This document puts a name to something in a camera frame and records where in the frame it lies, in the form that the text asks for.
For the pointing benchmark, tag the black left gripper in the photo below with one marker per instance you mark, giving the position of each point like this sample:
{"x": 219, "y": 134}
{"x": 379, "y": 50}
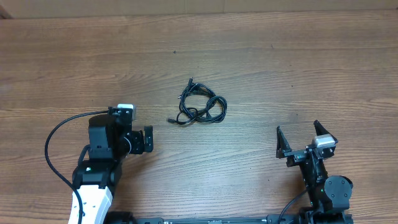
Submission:
{"x": 137, "y": 146}

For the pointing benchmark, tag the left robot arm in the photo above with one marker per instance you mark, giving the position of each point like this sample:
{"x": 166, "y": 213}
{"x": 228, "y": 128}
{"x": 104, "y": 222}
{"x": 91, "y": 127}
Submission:
{"x": 95, "y": 179}

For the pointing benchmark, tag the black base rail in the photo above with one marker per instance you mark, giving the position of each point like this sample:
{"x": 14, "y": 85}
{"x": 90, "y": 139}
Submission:
{"x": 127, "y": 218}

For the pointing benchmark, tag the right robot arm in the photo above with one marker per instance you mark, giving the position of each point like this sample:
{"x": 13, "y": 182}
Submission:
{"x": 329, "y": 195}

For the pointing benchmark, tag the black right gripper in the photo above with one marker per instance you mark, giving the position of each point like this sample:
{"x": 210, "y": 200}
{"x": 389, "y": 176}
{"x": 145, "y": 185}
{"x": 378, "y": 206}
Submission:
{"x": 283, "y": 150}

